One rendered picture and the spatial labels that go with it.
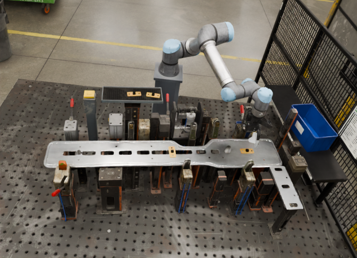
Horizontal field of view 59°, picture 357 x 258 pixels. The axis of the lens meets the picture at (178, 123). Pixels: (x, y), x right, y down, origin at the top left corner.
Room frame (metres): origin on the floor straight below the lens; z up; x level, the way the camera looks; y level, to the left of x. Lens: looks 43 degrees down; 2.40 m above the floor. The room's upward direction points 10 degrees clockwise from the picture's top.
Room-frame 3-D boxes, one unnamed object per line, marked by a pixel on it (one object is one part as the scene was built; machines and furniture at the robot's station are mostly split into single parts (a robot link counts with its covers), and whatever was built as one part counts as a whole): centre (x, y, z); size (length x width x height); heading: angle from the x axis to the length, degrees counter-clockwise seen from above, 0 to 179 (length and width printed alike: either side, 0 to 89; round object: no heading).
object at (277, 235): (1.01, -0.68, 0.84); 0.11 x 0.06 x 0.29; 13
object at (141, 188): (1.19, 0.21, 0.84); 0.13 x 0.11 x 0.29; 13
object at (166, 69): (1.91, 0.13, 1.15); 0.15 x 0.15 x 0.10
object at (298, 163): (1.28, -0.74, 0.88); 0.08 x 0.08 x 0.36; 13
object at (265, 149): (1.22, 0.03, 1.00); 1.38 x 0.22 x 0.02; 103
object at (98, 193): (1.14, 0.42, 0.84); 0.17 x 0.06 x 0.29; 13
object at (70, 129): (1.26, 0.62, 0.88); 0.11 x 0.10 x 0.36; 13
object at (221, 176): (1.13, -0.30, 0.84); 0.11 x 0.08 x 0.29; 13
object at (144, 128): (1.35, 0.20, 0.89); 0.13 x 0.11 x 0.38; 13
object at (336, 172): (1.64, -0.82, 1.01); 0.90 x 0.22 x 0.03; 13
